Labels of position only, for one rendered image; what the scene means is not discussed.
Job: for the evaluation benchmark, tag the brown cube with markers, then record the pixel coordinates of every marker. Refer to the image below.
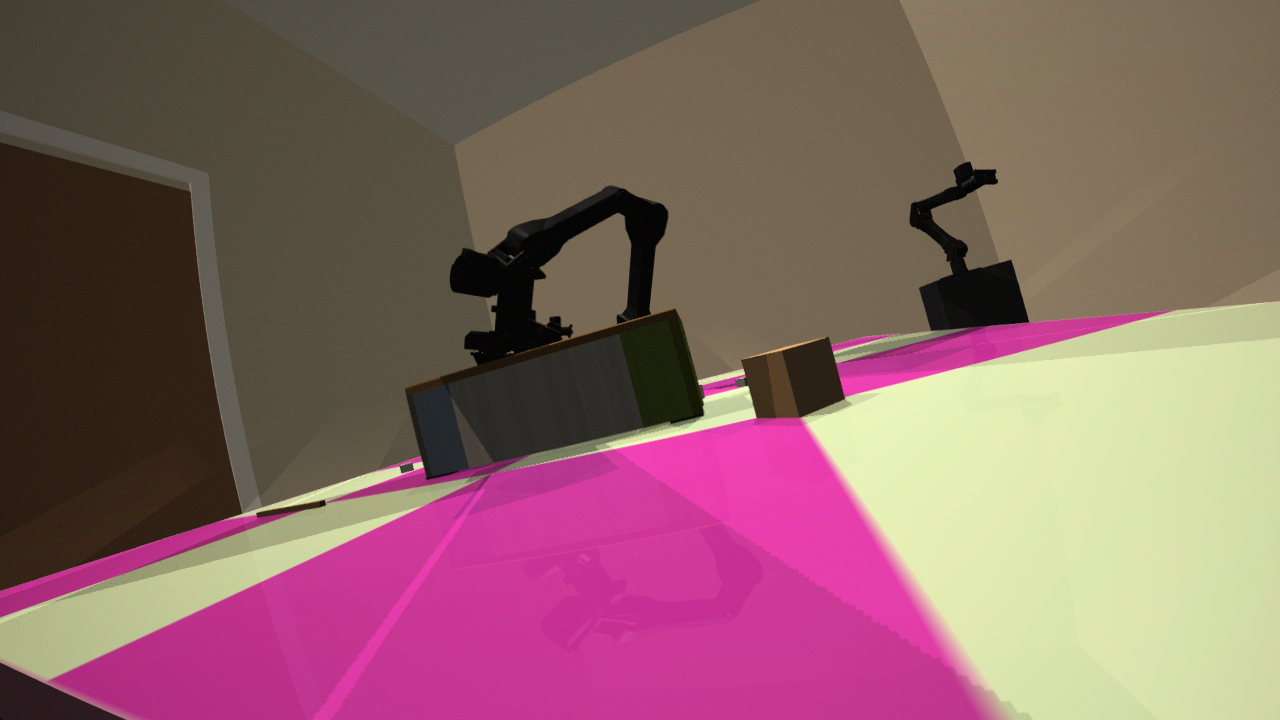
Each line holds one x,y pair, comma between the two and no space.
793,381

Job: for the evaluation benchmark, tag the dark brown flat bar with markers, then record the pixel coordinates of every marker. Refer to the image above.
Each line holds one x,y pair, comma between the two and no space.
293,508

